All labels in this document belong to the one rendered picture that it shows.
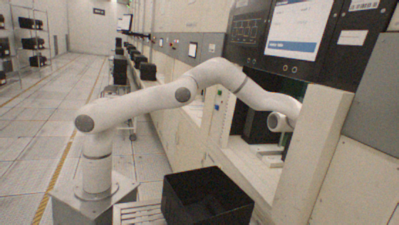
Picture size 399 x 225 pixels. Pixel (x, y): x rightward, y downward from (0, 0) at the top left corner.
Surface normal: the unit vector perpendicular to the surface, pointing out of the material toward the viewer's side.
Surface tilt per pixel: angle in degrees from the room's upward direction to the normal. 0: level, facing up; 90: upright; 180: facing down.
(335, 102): 90
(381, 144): 90
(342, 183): 90
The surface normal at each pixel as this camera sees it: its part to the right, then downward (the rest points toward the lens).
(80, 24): 0.34, 0.34
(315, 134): -0.93, -0.02
